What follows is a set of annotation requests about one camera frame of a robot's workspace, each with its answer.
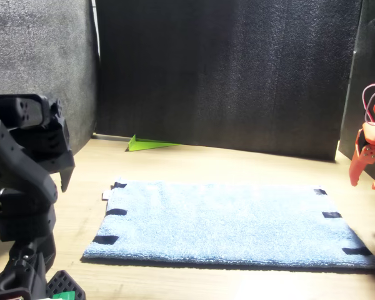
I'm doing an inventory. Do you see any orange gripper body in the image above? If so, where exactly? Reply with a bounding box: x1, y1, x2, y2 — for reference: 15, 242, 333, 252
354, 120, 375, 169

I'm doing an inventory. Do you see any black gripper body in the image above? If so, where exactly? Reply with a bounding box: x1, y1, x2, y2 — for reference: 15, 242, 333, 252
24, 146, 76, 176

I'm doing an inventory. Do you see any light blue towel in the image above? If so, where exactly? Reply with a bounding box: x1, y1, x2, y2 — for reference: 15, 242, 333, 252
81, 177, 375, 270

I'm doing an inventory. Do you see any dark grey foam panel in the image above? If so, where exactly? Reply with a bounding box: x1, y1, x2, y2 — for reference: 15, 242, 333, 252
0, 0, 101, 157
94, 0, 363, 163
338, 0, 375, 191

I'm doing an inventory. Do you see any green table clamp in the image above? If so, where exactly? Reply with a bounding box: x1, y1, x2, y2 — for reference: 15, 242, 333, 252
51, 290, 76, 300

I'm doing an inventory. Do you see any orange gripper servo cable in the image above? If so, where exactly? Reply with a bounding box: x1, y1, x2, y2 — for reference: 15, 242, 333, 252
361, 82, 375, 126

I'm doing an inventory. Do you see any lime green triangular bracket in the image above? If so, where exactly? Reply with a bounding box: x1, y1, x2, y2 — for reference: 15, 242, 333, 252
126, 134, 183, 153

